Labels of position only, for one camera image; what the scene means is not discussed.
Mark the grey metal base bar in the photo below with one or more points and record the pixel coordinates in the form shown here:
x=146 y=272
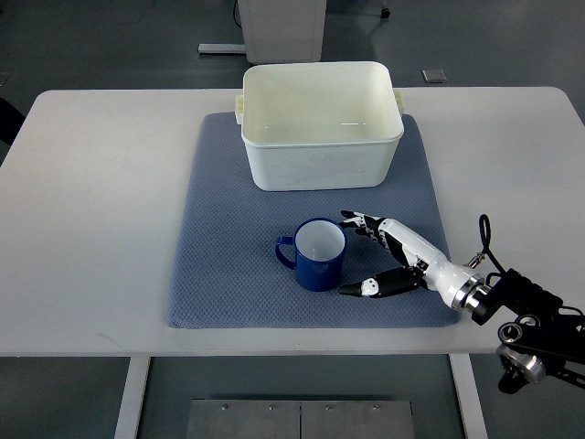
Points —
x=221 y=49

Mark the right white table leg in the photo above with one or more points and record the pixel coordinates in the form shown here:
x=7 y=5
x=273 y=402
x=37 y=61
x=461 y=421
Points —
x=468 y=397

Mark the small grey floor socket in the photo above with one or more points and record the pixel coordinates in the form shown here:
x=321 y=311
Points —
x=434 y=76

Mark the dark object at left edge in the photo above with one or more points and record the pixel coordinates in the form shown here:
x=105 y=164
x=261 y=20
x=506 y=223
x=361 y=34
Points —
x=11 y=120

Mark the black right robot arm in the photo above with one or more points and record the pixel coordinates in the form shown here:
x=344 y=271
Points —
x=545 y=335

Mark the white cabinet in background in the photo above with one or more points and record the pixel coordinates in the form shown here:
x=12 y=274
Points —
x=282 y=31

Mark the white table leg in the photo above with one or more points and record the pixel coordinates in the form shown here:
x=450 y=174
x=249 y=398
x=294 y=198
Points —
x=468 y=397
x=130 y=412

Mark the blue-grey quilted mat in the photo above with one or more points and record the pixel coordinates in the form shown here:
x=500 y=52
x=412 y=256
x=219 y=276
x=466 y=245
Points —
x=226 y=273

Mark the left white table leg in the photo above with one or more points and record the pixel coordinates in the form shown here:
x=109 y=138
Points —
x=130 y=412

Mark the blue mug white inside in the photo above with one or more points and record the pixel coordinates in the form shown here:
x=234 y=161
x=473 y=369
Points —
x=315 y=253

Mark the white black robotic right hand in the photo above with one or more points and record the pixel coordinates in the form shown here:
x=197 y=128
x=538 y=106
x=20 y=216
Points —
x=422 y=265

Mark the grey metal floor plate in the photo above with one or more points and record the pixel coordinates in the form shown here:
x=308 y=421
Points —
x=299 y=419

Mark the white plastic box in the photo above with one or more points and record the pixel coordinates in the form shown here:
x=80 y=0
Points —
x=320 y=125

